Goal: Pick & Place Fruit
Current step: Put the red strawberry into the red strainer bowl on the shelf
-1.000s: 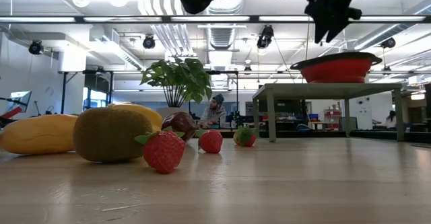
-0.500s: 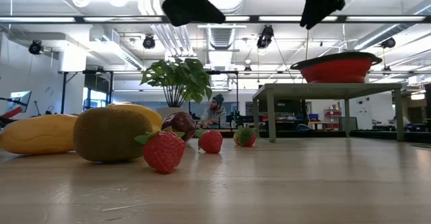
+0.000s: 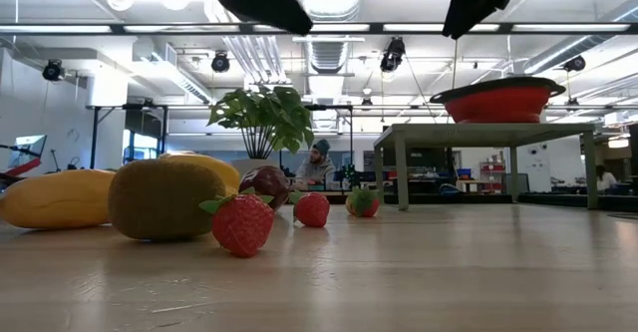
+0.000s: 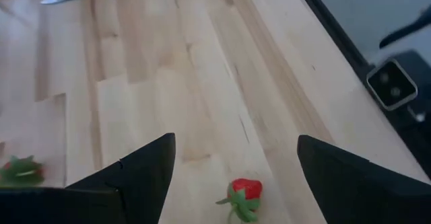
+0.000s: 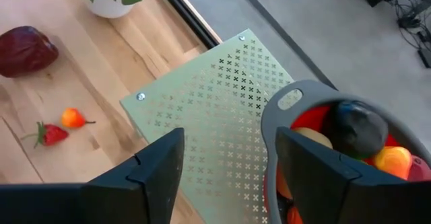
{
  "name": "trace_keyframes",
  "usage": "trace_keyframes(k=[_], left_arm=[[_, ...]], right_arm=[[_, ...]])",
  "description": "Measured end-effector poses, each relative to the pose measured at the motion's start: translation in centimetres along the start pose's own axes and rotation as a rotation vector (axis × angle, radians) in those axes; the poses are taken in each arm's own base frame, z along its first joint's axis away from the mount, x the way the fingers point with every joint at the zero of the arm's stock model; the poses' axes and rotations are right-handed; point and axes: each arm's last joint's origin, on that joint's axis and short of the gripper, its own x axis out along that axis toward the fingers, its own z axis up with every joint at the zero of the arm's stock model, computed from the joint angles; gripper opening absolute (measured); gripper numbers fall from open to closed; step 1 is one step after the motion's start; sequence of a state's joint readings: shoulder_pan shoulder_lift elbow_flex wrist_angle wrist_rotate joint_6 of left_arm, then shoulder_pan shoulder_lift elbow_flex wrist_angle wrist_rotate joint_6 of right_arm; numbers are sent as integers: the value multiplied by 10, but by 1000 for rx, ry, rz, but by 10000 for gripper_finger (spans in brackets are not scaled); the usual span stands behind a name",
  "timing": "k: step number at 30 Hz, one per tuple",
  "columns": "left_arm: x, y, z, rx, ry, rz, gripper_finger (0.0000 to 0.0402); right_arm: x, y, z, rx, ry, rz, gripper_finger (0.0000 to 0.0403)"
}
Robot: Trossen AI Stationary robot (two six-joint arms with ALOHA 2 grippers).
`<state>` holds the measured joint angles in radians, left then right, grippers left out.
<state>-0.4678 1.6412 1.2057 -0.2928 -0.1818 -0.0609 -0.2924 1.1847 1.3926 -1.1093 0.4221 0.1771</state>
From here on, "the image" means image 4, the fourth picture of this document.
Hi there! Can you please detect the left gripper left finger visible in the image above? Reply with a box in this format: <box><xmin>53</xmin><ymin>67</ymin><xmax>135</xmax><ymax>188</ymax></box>
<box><xmin>65</xmin><ymin>133</ymin><xmax>176</xmax><ymax>224</ymax></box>

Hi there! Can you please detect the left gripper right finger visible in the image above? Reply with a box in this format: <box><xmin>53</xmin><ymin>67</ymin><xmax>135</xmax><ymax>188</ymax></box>
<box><xmin>296</xmin><ymin>135</ymin><xmax>431</xmax><ymax>224</ymax></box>

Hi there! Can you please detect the red strawberry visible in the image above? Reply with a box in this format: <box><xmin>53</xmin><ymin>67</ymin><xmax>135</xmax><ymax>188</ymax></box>
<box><xmin>215</xmin><ymin>178</ymin><xmax>263</xmax><ymax>223</ymax></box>
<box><xmin>0</xmin><ymin>155</ymin><xmax>45</xmax><ymax>188</ymax></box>

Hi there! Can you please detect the black stand leg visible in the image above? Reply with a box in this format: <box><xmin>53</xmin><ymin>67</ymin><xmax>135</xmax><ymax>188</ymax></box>
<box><xmin>378</xmin><ymin>5</ymin><xmax>431</xmax><ymax>49</ymax></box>

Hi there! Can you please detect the black camera on mount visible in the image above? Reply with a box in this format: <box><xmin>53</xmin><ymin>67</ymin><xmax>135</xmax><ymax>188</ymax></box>
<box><xmin>366</xmin><ymin>58</ymin><xmax>419</xmax><ymax>112</ymax></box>

